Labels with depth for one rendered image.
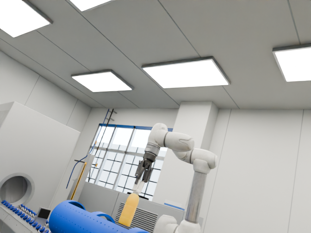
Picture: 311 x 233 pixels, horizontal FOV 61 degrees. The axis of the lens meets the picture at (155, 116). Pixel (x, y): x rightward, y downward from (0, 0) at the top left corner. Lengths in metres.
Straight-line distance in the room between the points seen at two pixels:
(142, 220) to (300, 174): 2.24
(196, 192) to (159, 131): 0.67
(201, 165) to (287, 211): 2.28
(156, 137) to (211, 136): 3.25
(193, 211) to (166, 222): 0.23
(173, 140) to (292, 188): 2.85
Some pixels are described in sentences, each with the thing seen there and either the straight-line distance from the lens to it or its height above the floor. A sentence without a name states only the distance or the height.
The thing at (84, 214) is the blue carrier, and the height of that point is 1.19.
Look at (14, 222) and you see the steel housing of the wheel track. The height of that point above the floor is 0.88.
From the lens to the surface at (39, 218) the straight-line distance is 2.68.
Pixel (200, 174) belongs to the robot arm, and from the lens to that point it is 2.09.
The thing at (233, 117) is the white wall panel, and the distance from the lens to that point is 4.84.
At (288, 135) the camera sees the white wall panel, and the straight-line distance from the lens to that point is 4.45.
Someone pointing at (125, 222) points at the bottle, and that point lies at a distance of 1.56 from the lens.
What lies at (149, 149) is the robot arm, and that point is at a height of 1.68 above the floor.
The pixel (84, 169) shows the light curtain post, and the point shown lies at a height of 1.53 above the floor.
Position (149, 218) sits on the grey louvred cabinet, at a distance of 3.46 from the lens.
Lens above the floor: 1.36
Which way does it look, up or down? 19 degrees up
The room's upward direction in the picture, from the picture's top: 18 degrees clockwise
